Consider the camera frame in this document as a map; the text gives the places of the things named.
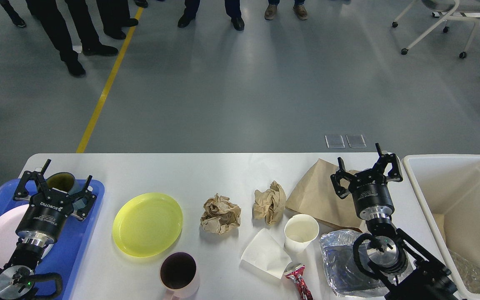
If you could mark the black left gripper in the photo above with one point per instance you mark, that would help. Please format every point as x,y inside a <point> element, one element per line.
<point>43,214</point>

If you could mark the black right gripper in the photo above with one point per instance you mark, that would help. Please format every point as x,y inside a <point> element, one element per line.
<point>371,196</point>

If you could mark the yellow plastic plate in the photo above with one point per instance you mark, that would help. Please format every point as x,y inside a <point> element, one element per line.
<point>147,225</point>

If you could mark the pink ribbed mug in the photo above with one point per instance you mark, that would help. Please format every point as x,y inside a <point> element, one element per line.
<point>179,274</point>

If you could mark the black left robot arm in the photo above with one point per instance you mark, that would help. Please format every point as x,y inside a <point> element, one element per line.
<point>18,278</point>

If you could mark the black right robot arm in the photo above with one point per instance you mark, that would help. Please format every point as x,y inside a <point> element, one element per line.
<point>429,279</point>

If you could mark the grey-blue mug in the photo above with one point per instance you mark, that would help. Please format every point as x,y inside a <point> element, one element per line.
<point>63,181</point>

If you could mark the floor outlet cover pair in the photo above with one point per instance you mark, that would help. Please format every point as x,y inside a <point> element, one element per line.
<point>338,141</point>

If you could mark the flat brown paper bag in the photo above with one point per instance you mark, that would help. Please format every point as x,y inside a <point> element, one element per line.
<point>315,195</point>

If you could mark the blue plastic tray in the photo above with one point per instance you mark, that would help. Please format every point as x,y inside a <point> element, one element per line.
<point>66,255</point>

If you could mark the silver foil bag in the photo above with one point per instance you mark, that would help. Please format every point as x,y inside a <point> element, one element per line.
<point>341,272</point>

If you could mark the white round plate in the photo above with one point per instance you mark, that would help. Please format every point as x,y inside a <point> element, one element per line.
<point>8,238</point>

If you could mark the white paper cup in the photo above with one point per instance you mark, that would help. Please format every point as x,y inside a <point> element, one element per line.
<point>300,230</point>

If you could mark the white plastic bin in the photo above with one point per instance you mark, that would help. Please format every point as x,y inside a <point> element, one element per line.
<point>447,187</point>

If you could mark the crumpled tan paper ball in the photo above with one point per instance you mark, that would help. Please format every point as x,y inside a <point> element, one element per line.
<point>270,204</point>

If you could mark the red snack wrapper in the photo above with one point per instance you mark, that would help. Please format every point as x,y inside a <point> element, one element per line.
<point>294,271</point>

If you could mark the white paper napkin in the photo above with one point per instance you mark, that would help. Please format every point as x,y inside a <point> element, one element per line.
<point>264,253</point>

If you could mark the crumpled plastic in bin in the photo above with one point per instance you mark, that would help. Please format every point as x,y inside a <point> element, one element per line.
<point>468,271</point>

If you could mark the crumpled brown paper ball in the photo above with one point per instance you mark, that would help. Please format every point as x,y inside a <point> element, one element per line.
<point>220,215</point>

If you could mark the white rolling chair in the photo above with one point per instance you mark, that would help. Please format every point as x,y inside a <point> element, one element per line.
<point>450,10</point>

